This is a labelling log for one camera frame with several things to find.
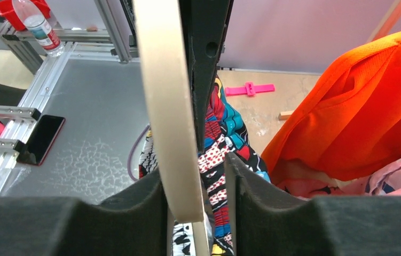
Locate loose purple cable loop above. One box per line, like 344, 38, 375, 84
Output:
127, 123, 152, 182

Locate pink patterned shorts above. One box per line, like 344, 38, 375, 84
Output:
277, 158, 401, 199

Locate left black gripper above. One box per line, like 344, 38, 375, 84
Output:
179, 0, 233, 153

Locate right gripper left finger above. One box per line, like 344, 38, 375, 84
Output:
0, 171, 168, 255

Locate clear plastic water bottle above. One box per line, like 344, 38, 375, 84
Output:
12, 0, 64, 57

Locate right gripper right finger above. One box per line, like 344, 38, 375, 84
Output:
224, 153, 401, 255

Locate colourful comic print shorts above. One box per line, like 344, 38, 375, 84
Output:
139, 75, 270, 255

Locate wooden clothes rack frame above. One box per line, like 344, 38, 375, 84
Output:
278, 0, 401, 122

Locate pink plastic clip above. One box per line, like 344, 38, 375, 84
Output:
225, 82, 276, 97

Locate orange shorts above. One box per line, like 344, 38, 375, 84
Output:
262, 31, 401, 185

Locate black smartphone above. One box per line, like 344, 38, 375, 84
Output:
17, 115, 66, 166

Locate red plastic crate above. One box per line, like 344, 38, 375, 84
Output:
0, 0, 51, 31

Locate aluminium frame post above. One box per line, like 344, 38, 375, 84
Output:
95, 0, 139, 63

